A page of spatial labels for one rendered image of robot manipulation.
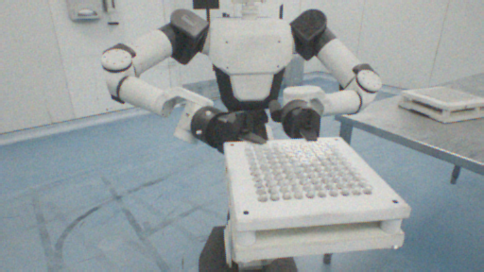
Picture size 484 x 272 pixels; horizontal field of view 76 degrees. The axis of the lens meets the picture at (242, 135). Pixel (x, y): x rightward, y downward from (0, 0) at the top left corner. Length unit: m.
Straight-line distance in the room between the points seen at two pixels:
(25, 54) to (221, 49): 2.91
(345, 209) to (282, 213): 0.09
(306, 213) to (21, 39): 3.48
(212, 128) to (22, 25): 3.15
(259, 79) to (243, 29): 0.17
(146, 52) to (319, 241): 0.71
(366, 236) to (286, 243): 0.12
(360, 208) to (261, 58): 0.66
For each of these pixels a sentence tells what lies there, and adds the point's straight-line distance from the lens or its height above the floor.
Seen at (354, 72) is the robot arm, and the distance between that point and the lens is 1.04.
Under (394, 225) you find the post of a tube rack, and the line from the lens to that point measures 0.51.
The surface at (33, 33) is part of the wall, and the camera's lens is 3.72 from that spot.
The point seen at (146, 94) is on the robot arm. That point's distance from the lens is 0.84.
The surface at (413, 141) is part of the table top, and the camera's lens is 1.25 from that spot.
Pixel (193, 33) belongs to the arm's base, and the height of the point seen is 1.21.
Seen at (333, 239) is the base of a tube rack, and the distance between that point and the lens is 0.48.
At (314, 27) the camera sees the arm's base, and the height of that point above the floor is 1.22.
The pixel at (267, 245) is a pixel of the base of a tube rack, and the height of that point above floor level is 1.00.
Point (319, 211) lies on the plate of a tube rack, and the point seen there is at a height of 1.04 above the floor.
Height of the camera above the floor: 1.31
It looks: 23 degrees down
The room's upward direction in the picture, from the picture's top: straight up
